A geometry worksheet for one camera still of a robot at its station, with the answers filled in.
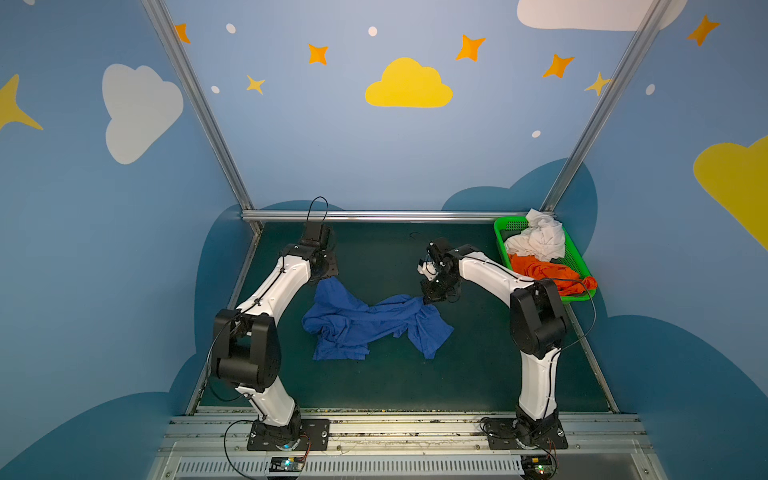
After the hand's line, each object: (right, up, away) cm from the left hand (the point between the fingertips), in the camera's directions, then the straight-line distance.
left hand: (331, 267), depth 91 cm
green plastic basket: (+83, +3, +12) cm, 84 cm away
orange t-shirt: (+69, -1, +9) cm, 70 cm away
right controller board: (+54, -48, -20) cm, 75 cm away
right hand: (+31, -10, +3) cm, 33 cm away
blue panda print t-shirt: (+4, -18, -4) cm, 18 cm away
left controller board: (-7, -47, -20) cm, 52 cm away
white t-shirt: (+73, +10, +13) cm, 75 cm away
